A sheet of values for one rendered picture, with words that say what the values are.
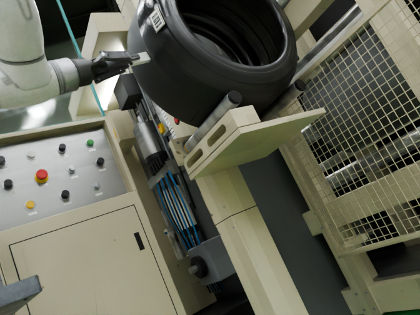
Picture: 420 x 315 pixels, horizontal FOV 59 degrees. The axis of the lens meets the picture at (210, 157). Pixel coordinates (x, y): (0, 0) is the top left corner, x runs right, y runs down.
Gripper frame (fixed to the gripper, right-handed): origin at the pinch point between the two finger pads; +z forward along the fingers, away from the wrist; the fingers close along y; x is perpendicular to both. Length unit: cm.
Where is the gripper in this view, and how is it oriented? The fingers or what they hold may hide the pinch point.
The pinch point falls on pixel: (138, 59)
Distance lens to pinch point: 116.8
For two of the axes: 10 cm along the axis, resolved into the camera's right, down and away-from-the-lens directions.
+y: -4.3, 4.1, 8.1
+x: 5.1, 8.4, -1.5
